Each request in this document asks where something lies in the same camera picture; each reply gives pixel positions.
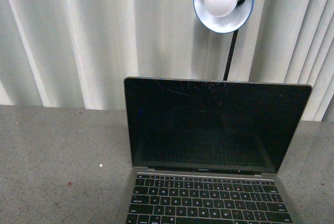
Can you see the blue desk lamp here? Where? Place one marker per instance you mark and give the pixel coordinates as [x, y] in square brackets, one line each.
[224, 16]

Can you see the silver laptop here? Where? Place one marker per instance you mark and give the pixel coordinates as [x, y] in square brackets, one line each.
[209, 151]

